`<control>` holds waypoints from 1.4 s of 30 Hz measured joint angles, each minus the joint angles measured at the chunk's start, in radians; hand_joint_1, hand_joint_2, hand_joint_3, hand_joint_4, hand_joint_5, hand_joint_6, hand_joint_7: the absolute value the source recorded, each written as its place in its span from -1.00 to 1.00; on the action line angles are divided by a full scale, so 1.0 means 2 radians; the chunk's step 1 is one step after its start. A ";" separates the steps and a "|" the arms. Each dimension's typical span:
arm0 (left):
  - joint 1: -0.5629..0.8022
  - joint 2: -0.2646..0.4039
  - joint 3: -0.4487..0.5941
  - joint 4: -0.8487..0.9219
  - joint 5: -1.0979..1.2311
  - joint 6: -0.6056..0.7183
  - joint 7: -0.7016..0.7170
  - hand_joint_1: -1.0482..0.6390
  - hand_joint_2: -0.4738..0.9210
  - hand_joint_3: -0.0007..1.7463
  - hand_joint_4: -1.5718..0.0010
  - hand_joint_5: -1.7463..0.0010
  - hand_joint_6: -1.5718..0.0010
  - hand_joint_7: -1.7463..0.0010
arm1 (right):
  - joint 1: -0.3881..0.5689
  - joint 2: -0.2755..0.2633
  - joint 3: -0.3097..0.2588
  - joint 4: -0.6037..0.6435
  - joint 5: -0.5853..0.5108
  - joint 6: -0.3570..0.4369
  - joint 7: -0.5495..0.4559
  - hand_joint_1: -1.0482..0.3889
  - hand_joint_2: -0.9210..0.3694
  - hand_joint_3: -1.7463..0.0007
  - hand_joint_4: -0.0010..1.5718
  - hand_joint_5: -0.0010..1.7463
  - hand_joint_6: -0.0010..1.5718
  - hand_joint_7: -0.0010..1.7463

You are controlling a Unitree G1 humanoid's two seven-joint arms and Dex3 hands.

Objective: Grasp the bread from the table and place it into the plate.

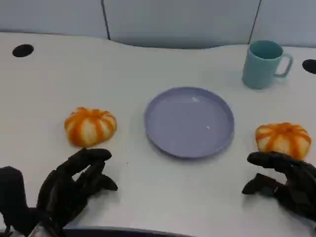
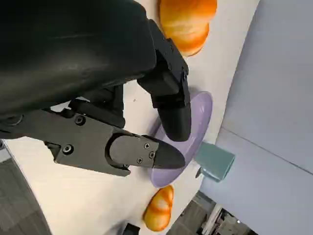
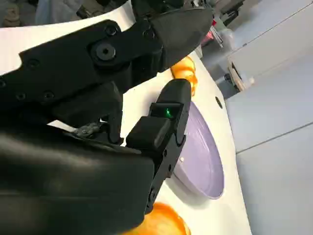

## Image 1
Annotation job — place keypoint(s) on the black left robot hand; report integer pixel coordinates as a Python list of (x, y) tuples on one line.
[(61, 187)]

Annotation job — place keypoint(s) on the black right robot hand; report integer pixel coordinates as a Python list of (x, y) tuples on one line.
[(298, 185)]

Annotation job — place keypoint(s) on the orange white toy bread roll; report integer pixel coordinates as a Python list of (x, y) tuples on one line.
[(284, 138), (90, 126)]

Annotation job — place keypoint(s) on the pale green mug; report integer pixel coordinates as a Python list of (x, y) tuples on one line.
[(260, 67)]

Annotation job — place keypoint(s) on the lilac plate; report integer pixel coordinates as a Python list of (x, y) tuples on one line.
[(188, 122)]

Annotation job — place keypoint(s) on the grey partition panel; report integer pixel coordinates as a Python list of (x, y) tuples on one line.
[(286, 22), (49, 16), (182, 22)]

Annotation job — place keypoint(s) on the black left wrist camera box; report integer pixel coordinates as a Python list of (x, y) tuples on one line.
[(12, 192)]

